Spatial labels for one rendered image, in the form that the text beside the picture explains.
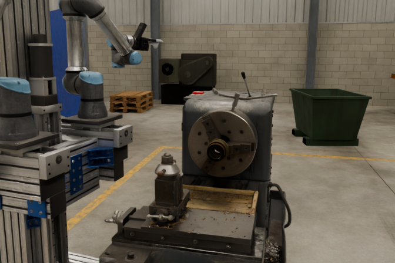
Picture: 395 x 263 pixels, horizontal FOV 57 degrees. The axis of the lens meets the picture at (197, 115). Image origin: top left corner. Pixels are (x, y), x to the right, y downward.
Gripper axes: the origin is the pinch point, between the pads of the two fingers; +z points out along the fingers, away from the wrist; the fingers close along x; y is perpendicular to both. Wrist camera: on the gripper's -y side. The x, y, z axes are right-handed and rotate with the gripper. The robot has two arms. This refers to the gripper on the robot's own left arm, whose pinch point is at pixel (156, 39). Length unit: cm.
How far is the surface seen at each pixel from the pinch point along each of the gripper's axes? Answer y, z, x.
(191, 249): 52, -87, 119
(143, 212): 50, -87, 97
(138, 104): 195, 419, -508
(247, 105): 24, -12, 83
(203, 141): 40, -36, 78
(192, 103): 27, -25, 59
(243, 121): 28, -28, 92
